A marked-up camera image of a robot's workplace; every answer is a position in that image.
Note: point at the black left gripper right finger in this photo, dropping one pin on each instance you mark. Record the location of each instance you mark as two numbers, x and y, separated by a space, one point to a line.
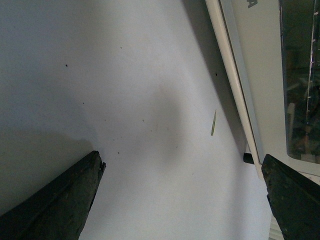
294 200

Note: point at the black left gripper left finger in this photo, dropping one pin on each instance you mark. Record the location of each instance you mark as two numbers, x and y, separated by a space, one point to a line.
59 210

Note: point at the oven door with glass window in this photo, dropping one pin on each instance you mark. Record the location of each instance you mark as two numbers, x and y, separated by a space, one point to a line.
280 44

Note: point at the cream toaster oven body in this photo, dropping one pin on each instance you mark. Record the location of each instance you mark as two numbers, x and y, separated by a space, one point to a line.
224 25

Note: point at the small fallen green leaf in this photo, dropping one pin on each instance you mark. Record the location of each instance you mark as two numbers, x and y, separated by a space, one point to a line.
213 123

